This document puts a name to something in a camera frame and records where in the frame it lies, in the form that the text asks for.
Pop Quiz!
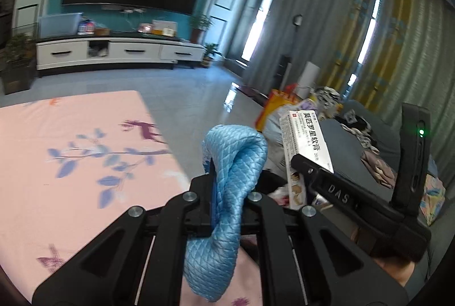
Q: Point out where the white ointment medicine box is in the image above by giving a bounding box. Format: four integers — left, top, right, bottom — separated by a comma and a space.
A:
280, 110, 334, 210

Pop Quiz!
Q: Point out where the blue woven cloth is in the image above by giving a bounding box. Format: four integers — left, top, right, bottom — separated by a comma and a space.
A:
183, 124, 268, 302

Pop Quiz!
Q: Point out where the person's right hand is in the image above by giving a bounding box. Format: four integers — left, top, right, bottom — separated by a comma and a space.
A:
349, 227, 417, 287

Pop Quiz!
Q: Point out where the grey sofa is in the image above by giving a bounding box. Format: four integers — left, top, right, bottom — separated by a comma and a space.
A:
320, 101, 450, 297

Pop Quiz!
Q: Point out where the pink floral tablecloth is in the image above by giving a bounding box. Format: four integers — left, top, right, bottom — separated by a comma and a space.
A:
1, 91, 189, 299

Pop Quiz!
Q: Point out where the white plastic shopping bag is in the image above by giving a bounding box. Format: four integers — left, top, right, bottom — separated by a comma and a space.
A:
262, 111, 283, 147

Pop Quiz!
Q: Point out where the orange gift bag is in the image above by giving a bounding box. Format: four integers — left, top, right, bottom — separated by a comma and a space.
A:
255, 83, 299, 132

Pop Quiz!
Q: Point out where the grey curtain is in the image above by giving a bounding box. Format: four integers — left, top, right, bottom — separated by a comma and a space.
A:
244, 0, 454, 164

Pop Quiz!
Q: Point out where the white TV cabinet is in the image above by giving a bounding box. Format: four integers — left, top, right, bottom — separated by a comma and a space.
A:
36, 36, 205, 71

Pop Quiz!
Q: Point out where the small floor potted plant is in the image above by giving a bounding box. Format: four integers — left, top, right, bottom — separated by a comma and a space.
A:
200, 43, 221, 68

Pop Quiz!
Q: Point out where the potted green plant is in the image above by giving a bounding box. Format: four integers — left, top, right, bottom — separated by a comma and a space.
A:
190, 14, 213, 44

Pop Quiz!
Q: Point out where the translucent storage bin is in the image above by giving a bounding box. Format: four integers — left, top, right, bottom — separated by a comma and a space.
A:
39, 13, 82, 39

